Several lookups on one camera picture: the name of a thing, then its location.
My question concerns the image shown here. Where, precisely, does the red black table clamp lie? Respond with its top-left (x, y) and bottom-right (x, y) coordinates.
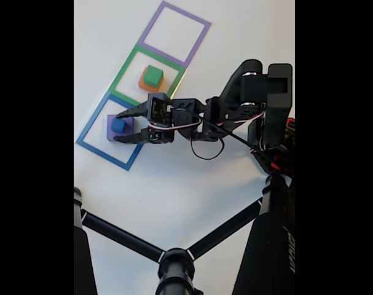
top-left (270, 155), bottom-right (293, 173)

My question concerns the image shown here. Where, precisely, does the green cube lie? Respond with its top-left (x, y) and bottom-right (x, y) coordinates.
top-left (143, 65), bottom-right (165, 87)

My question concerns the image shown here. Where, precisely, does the small blue cube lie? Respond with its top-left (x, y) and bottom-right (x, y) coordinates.
top-left (111, 118), bottom-right (127, 134)

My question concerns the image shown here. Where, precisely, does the green square frame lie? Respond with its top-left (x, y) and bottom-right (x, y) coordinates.
top-left (108, 44), bottom-right (187, 107)

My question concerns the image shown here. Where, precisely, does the black cable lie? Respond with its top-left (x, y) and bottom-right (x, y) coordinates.
top-left (170, 107), bottom-right (257, 160)

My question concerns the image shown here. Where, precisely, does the purple block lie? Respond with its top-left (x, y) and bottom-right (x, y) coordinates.
top-left (106, 114), bottom-right (135, 143)

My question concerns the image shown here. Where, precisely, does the blue square frame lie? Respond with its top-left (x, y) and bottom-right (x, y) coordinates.
top-left (75, 93), bottom-right (150, 172)

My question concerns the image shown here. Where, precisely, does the black camera tripod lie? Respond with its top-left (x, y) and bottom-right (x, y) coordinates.
top-left (74, 173), bottom-right (296, 295)

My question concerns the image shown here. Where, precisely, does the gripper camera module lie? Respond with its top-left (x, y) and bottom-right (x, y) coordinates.
top-left (146, 92), bottom-right (175, 128)

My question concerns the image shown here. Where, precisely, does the purple square frame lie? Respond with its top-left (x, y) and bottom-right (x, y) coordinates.
top-left (136, 0), bottom-right (212, 69)

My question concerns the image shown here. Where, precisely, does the orange block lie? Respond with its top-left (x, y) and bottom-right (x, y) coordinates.
top-left (138, 67), bottom-right (165, 94)

